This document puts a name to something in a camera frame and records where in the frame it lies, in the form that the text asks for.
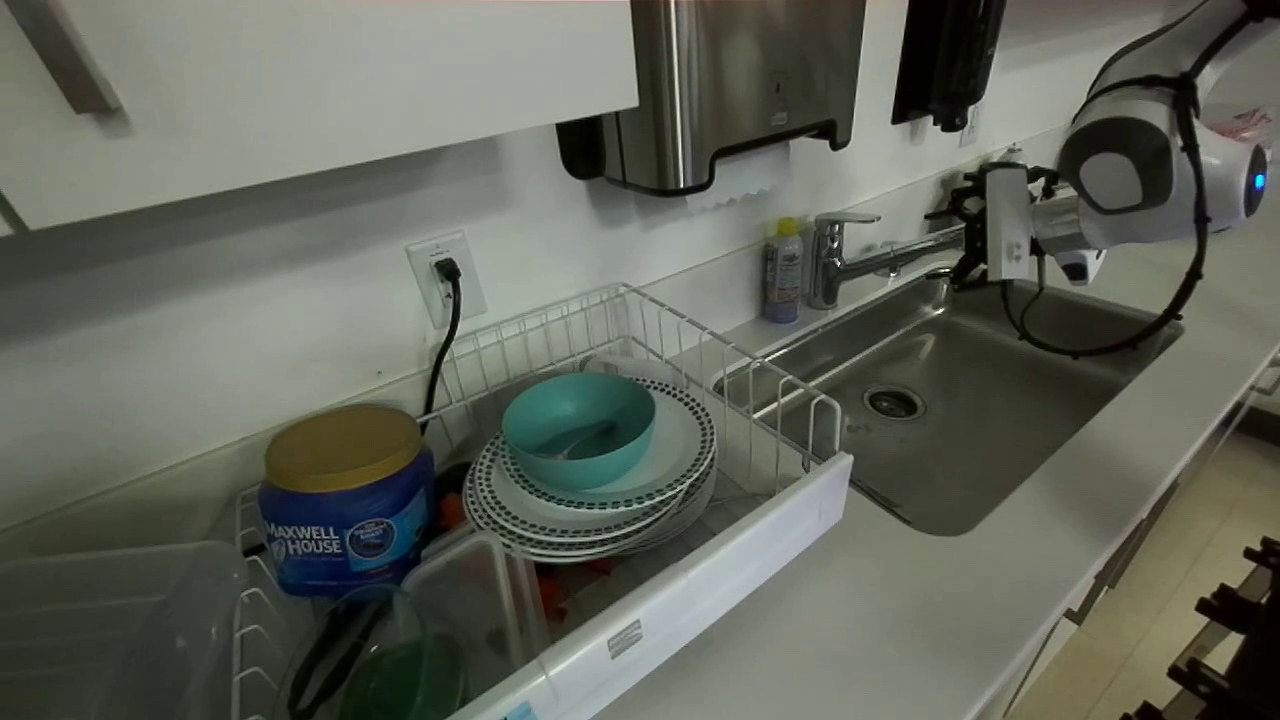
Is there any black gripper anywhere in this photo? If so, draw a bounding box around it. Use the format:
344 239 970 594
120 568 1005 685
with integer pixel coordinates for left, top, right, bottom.
927 167 995 288

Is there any chrome faucet lever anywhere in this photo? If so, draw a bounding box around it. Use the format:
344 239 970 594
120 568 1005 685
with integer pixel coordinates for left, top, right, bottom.
813 204 888 231

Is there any chrome faucet with spout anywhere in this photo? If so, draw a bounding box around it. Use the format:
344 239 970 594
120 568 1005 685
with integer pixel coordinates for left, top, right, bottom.
806 211 972 313

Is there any dish soap bottle yellow cap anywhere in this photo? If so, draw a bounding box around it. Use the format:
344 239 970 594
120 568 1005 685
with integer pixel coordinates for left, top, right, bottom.
759 215 809 326

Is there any round metal sink drain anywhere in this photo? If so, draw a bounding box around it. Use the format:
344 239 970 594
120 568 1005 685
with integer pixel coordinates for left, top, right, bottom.
863 384 927 418

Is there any stainless steel sink basin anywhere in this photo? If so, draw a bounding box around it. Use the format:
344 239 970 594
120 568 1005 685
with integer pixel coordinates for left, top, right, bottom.
713 270 1190 540

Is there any stainless paper towel dispenser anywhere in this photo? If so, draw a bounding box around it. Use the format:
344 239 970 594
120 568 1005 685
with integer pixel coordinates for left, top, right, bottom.
552 0 874 199

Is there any white plate black dotted rim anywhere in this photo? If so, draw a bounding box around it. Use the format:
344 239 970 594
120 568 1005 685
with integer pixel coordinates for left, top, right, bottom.
483 379 721 520
462 434 723 572

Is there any white dish rack tray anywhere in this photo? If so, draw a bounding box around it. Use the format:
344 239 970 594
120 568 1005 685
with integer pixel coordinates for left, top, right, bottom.
445 448 857 720

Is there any teal bowl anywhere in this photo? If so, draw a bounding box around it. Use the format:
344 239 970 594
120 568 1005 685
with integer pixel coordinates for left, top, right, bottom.
501 366 662 496

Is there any small clear plastic container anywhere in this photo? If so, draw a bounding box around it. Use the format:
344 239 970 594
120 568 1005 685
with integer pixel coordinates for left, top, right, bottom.
393 532 555 711

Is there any white upper cabinet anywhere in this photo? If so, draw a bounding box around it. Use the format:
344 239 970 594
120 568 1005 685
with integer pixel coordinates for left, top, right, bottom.
0 0 646 237

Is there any blue coffee can yellow lid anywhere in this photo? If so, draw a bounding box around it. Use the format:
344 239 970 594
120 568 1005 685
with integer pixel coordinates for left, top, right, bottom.
252 399 441 599

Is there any green bowl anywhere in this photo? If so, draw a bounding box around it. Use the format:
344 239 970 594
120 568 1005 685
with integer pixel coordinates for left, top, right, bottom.
334 636 472 720

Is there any black utensil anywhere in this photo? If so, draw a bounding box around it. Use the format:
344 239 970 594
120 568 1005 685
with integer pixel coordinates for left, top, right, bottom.
279 592 395 720

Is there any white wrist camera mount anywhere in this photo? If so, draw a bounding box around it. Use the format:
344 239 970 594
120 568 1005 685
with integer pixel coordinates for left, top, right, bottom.
980 158 1040 288

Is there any black wall dispenser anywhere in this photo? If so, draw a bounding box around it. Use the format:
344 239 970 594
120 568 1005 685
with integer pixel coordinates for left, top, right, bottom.
888 0 1013 134

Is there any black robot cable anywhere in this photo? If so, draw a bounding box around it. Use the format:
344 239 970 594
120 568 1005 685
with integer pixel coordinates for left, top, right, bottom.
995 73 1217 358

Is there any white wire dish rack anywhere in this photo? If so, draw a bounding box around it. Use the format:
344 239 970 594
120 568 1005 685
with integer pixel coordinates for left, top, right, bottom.
225 280 854 720

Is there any black plug with cable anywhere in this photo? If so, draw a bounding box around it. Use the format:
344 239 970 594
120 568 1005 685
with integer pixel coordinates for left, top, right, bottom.
416 255 467 418

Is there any white wall power outlet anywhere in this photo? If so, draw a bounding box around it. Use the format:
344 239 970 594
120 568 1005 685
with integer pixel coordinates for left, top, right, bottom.
401 231 492 333

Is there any black rack frame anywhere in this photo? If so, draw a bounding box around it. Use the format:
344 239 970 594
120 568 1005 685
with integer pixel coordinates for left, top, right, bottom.
1123 532 1280 720

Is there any metal cabinet handle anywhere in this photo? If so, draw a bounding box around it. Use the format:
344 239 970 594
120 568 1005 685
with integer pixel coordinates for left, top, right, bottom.
3 0 134 121

